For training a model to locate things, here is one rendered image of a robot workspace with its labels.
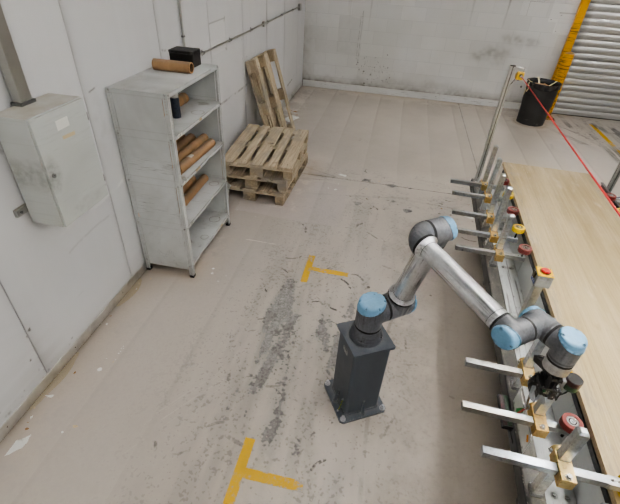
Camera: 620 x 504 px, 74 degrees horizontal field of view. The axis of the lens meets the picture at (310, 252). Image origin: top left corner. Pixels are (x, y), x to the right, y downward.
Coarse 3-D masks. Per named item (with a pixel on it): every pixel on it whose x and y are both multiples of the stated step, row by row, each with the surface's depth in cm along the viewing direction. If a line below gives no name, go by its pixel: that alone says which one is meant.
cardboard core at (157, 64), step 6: (156, 60) 311; (162, 60) 311; (168, 60) 311; (174, 60) 311; (156, 66) 312; (162, 66) 311; (168, 66) 310; (174, 66) 310; (180, 66) 309; (186, 66) 308; (192, 66) 314; (180, 72) 314; (186, 72) 312; (192, 72) 314
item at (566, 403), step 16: (512, 224) 319; (528, 256) 273; (528, 272) 268; (528, 288) 263; (544, 304) 235; (544, 352) 223; (560, 400) 197; (576, 400) 183; (560, 416) 194; (592, 448) 165; (576, 464) 174; (592, 464) 163; (576, 496) 170; (592, 496) 159; (608, 496) 150
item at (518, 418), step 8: (464, 408) 174; (472, 408) 173; (480, 408) 173; (488, 408) 173; (496, 408) 174; (488, 416) 174; (496, 416) 172; (504, 416) 171; (512, 416) 171; (520, 416) 171; (528, 416) 171; (528, 424) 171; (552, 424) 169; (560, 432) 169
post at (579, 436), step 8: (576, 432) 138; (584, 432) 136; (568, 440) 142; (576, 440) 138; (584, 440) 137; (560, 448) 146; (568, 448) 141; (576, 448) 140; (560, 456) 145; (568, 456) 144; (536, 480) 160; (544, 480) 155; (552, 480) 154; (536, 488) 159; (544, 488) 157
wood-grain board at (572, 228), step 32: (512, 192) 328; (544, 192) 328; (576, 192) 331; (544, 224) 289; (576, 224) 291; (608, 224) 293; (544, 256) 258; (576, 256) 259; (608, 256) 261; (544, 288) 234; (576, 288) 234; (608, 288) 235; (576, 320) 213; (608, 320) 214; (608, 352) 197; (608, 384) 182; (608, 416) 169; (608, 448) 158
